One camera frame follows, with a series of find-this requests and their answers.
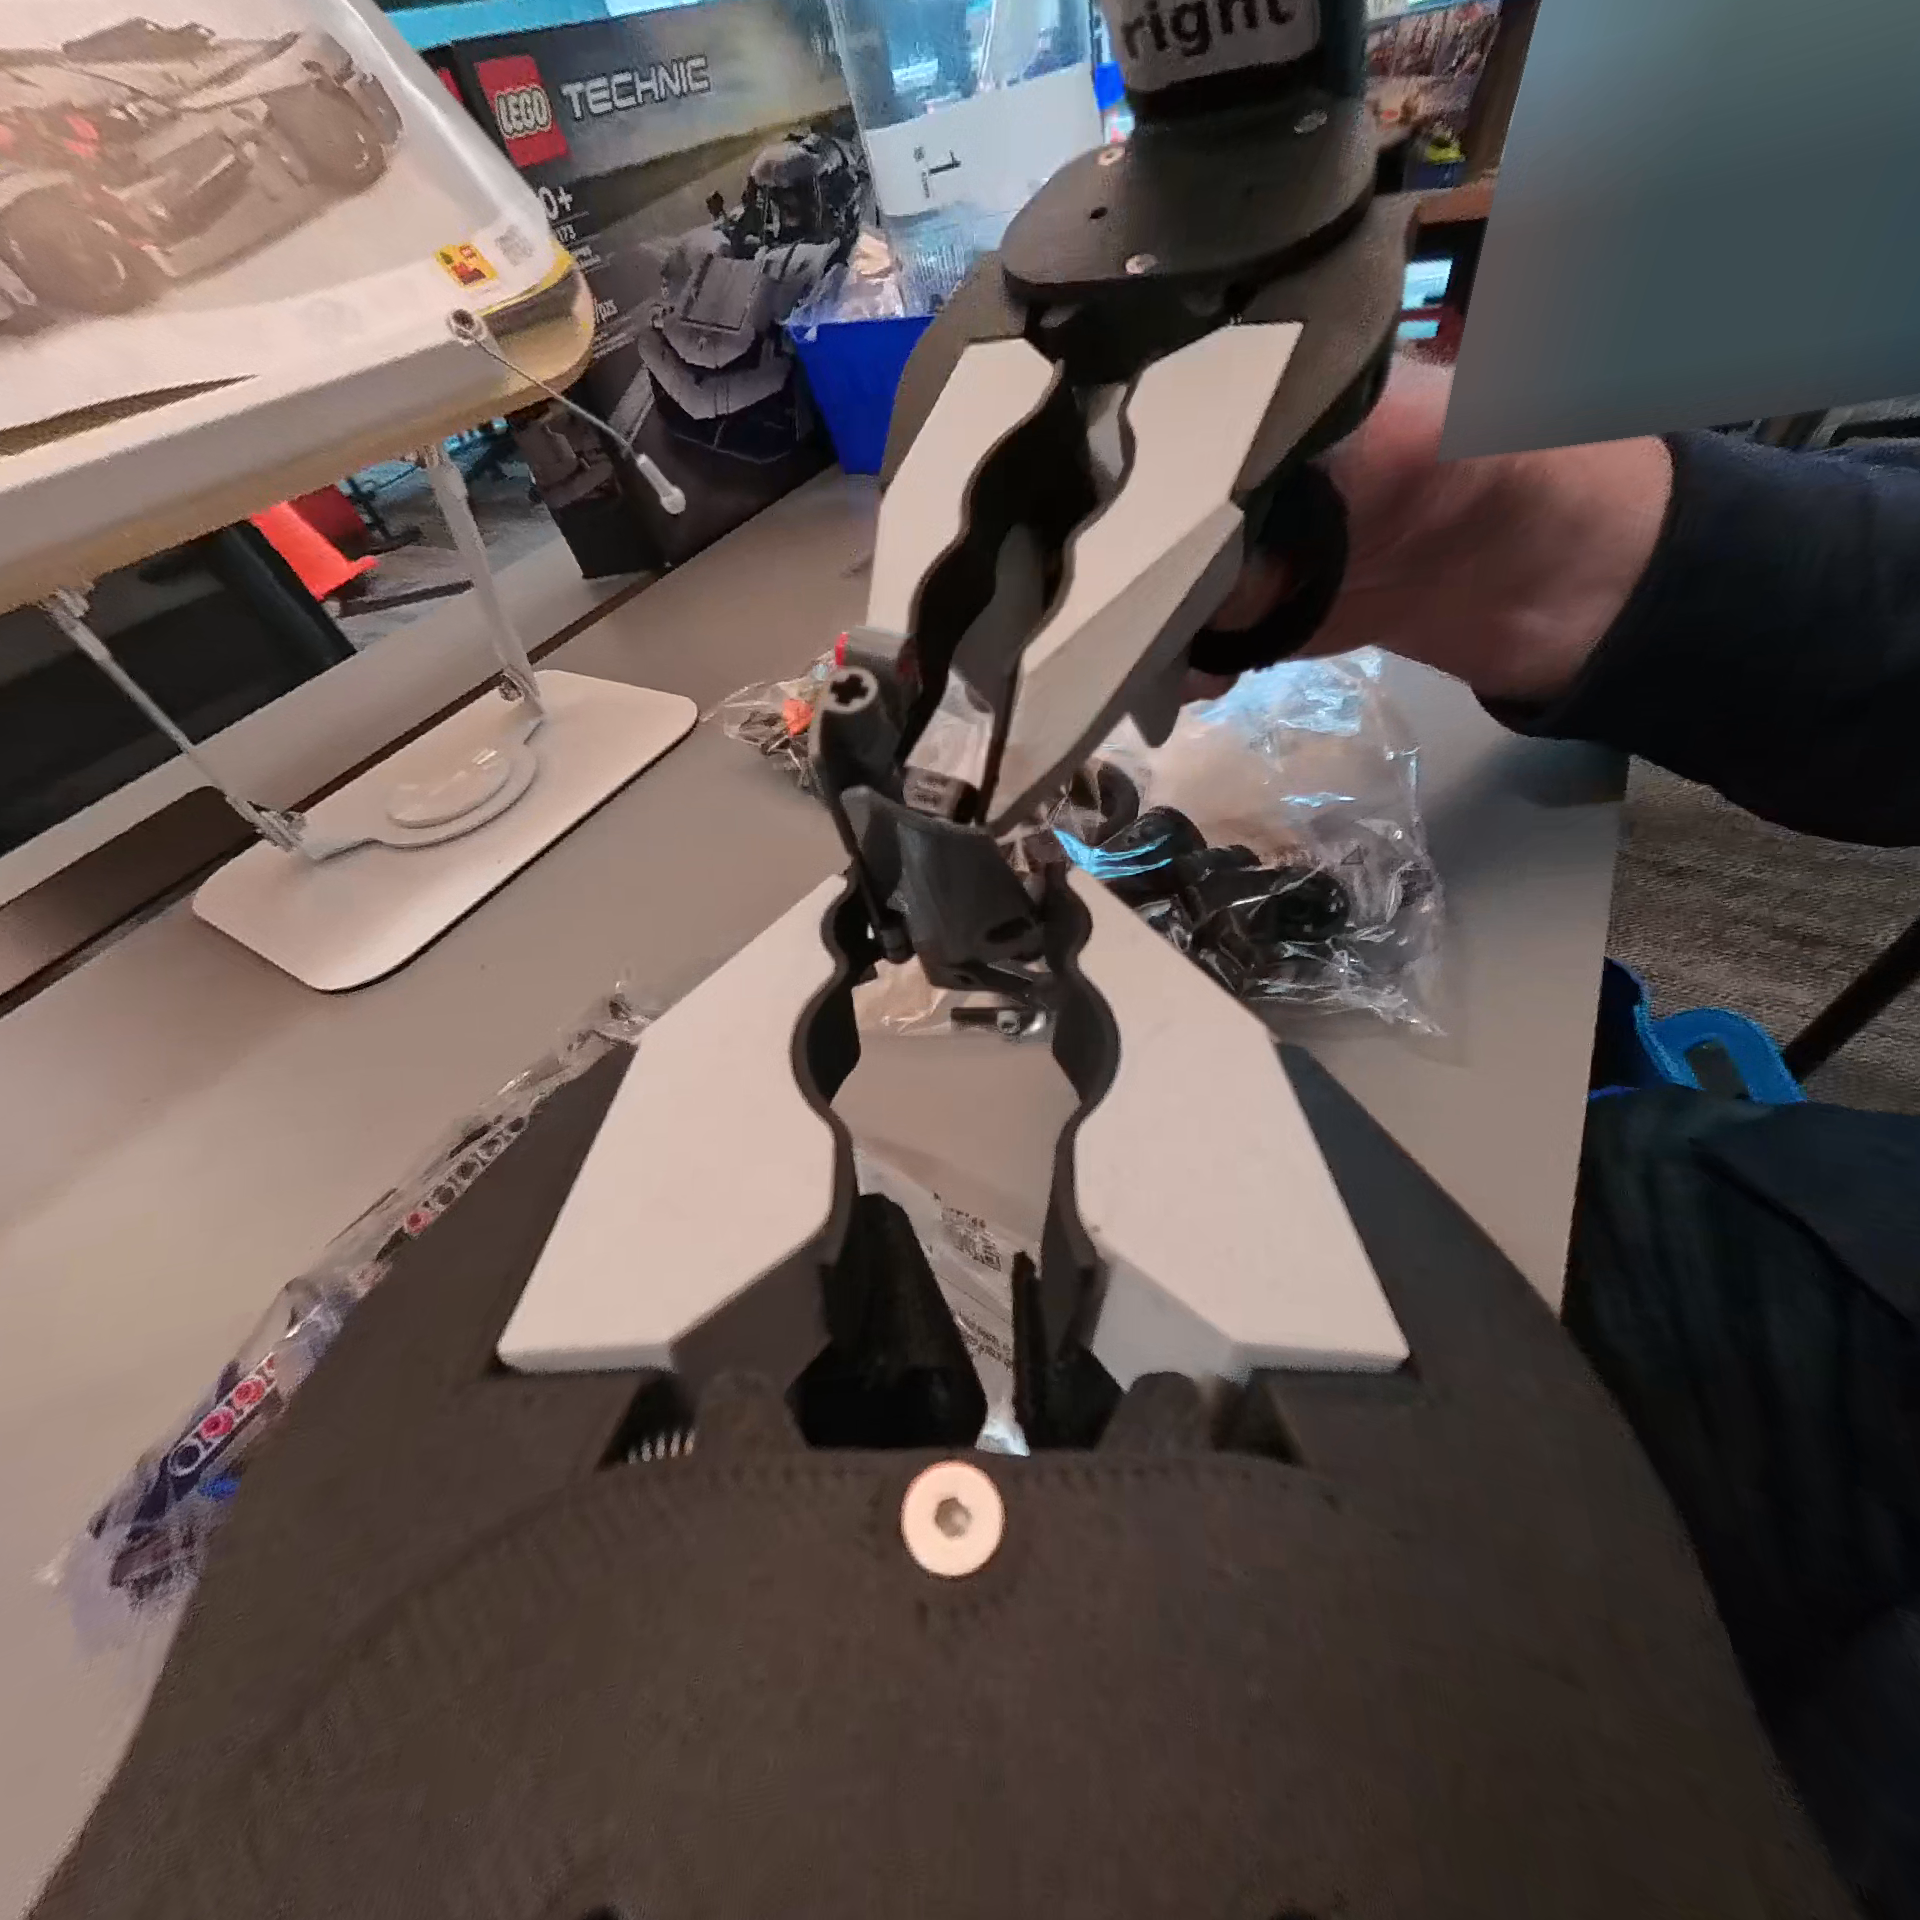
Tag white book stand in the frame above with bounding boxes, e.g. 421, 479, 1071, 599
0, 292, 704, 995

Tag clear bag of black red parts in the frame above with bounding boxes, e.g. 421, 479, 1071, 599
717, 659, 844, 788

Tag dark lego set box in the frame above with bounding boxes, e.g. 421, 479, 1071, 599
451, 0, 933, 579

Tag lego instruction booklet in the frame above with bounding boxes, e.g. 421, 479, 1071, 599
0, 0, 595, 527

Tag person's legs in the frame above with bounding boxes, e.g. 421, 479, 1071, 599
1560, 1087, 1920, 1920

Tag small black lego assembly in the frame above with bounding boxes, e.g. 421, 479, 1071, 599
809, 629, 1054, 1041

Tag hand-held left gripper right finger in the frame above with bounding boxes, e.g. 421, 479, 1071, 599
1009, 867, 1417, 1452

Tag person's right forearm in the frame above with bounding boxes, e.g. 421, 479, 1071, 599
1478, 426, 1920, 851

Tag person's right hand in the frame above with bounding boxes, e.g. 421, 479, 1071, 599
1207, 376, 1675, 707

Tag small blue plastic part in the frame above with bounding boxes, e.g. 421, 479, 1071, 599
1592, 960, 1805, 1109

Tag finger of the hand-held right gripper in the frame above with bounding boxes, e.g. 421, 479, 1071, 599
868, 339, 1071, 759
981, 318, 1309, 831

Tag orange red cone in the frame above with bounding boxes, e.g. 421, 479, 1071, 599
247, 503, 379, 610

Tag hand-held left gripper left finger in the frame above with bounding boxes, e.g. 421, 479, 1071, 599
496, 875, 989, 1452

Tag white-labelled bag of dark parts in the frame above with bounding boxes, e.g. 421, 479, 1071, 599
44, 974, 662, 1614

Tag blue storage bin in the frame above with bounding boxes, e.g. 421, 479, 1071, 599
787, 307, 938, 481

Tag clear bag with white label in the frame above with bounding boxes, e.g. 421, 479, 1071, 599
826, 0, 1112, 324

